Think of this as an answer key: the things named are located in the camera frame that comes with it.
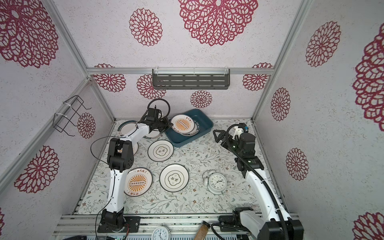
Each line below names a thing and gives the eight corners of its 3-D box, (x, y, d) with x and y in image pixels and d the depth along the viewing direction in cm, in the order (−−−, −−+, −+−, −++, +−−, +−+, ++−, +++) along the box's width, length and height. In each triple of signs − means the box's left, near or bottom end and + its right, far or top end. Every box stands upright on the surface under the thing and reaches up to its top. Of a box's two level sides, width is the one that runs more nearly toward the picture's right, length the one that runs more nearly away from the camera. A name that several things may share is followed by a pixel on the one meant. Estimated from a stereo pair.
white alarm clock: (203, 194, 86) (203, 191, 82) (202, 173, 93) (202, 170, 90) (226, 194, 86) (228, 191, 82) (223, 173, 93) (224, 170, 90)
